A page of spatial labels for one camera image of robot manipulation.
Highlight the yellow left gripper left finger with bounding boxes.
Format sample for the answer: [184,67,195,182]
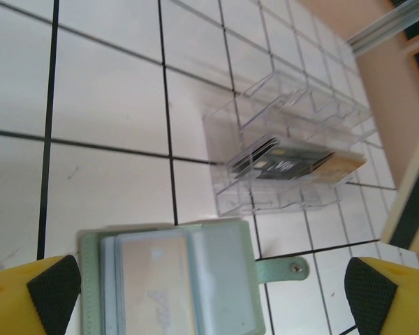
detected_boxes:
[0,254,82,335]

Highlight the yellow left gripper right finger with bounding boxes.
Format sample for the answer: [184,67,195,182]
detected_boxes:
[344,256,419,335]

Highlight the green card holder clear sleeves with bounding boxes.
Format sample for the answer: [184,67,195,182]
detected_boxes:
[76,218,311,335]

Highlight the gold card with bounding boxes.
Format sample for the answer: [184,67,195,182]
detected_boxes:
[312,151,367,185]
[119,234,198,335]

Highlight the stack of cards in stand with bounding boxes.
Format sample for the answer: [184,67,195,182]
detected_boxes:
[230,137,332,183]

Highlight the clear acrylic card stand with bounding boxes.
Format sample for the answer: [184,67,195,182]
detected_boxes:
[201,68,377,220]

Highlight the aluminium frame post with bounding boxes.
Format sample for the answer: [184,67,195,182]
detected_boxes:
[345,0,419,57]

